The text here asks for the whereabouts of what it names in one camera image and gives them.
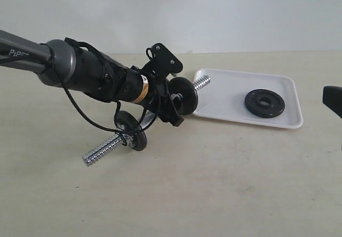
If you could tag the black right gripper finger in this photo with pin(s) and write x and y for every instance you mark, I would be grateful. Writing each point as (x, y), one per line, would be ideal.
(332, 98)

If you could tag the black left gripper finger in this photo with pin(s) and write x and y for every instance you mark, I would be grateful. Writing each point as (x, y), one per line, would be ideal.
(169, 114)

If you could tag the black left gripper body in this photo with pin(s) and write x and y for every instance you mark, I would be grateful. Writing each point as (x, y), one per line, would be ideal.
(157, 98)

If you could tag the black weight plate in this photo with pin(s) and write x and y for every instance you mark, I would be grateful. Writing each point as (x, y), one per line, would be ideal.
(135, 138)
(264, 103)
(184, 95)

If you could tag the chrome dumbbell bar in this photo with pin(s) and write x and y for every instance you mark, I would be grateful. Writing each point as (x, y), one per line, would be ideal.
(94, 155)

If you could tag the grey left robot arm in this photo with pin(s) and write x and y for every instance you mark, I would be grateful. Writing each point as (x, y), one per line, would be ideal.
(75, 65)

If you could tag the white plastic tray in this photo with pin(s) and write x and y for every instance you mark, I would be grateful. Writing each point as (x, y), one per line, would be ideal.
(224, 97)

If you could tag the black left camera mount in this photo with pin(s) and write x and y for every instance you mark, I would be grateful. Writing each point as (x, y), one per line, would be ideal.
(161, 61)

